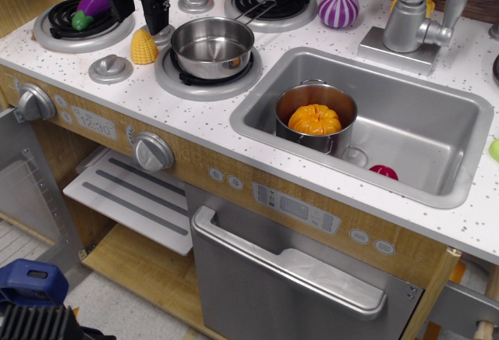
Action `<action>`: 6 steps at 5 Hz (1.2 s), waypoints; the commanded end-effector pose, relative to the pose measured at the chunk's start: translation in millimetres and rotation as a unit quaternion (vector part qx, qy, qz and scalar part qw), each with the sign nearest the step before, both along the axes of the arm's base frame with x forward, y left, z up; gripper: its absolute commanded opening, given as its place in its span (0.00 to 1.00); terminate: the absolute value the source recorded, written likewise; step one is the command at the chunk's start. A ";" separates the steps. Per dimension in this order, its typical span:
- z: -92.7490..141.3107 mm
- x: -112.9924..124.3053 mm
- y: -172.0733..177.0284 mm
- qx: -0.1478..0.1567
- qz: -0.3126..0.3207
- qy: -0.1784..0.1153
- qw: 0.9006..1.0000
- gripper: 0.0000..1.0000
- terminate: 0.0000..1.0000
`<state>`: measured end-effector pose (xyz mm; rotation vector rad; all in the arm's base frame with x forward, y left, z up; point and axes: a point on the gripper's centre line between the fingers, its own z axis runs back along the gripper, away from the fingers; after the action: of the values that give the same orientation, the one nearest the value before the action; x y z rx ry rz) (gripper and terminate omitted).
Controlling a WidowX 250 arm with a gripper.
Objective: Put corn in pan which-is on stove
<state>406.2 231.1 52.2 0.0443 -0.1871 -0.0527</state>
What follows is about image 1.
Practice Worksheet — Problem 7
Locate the yellow toy corn cob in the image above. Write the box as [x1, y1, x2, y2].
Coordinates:
[130, 29, 159, 65]

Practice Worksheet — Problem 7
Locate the front right stove burner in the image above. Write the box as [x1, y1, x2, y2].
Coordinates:
[154, 45, 263, 101]

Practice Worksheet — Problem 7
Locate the stove burner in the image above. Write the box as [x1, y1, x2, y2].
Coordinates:
[224, 0, 317, 34]
[34, 0, 135, 54]
[154, 45, 263, 101]

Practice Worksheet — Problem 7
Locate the front left stove burner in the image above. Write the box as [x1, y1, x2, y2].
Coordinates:
[34, 0, 135, 54]

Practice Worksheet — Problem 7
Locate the back right stove burner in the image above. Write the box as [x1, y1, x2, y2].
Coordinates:
[224, 0, 317, 34]

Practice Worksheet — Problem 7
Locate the grey countertop knob middle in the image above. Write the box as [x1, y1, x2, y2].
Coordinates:
[138, 24, 175, 47]

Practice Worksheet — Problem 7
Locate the grey countertop knob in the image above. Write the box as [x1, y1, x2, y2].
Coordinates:
[138, 24, 175, 47]
[178, 0, 214, 14]
[88, 55, 133, 84]

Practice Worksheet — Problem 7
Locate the purple toy eggplant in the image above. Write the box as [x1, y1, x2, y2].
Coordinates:
[72, 0, 111, 31]

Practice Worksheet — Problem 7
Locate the grey countertop knob back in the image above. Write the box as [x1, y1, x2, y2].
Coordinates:
[178, 0, 214, 14]

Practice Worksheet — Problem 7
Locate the grey countertop knob front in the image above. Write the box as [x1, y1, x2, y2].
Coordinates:
[88, 55, 133, 84]

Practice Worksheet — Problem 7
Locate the small steel saucepan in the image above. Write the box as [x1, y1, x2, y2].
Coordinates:
[171, 16, 255, 80]

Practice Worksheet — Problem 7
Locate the left oven dial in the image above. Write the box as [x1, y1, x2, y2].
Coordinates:
[17, 83, 56, 121]

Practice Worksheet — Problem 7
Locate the oven dial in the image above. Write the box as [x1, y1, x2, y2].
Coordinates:
[132, 131, 175, 172]
[17, 83, 56, 121]

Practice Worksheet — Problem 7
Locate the right oven dial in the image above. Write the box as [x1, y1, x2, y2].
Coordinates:
[132, 131, 175, 172]

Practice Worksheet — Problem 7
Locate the steel pot in sink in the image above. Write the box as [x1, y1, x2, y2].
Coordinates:
[274, 80, 357, 158]

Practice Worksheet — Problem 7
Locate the purple striped toy onion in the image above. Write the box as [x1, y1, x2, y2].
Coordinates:
[317, 0, 360, 28]

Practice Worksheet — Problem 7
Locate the white oven rack shelf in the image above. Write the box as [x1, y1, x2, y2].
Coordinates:
[63, 148, 193, 256]

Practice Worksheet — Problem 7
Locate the orange toy pumpkin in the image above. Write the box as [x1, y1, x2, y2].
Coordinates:
[288, 104, 343, 136]

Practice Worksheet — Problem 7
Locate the open oven door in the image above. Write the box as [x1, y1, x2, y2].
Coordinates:
[1, 108, 83, 272]

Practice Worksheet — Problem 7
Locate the silver toy faucet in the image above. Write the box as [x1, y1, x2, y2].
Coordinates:
[358, 0, 468, 76]

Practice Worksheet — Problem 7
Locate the yellow toy behind faucet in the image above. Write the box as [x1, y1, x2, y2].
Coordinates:
[390, 0, 435, 19]

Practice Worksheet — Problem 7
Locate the silver dishwasher door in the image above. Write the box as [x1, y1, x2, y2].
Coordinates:
[186, 186, 423, 339]

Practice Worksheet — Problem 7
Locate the red toy vegetable in sink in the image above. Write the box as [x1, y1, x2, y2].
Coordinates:
[369, 165, 398, 180]

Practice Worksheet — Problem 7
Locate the blue clamp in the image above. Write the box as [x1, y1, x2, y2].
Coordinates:
[1, 259, 69, 307]

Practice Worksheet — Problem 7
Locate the grey toy sink basin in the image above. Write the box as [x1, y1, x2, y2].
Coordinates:
[230, 48, 494, 208]

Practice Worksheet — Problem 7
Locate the black ribbed device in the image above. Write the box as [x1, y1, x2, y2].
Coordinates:
[1, 305, 116, 340]

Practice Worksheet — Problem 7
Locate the green toy at right edge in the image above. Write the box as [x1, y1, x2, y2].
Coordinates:
[488, 139, 499, 162]

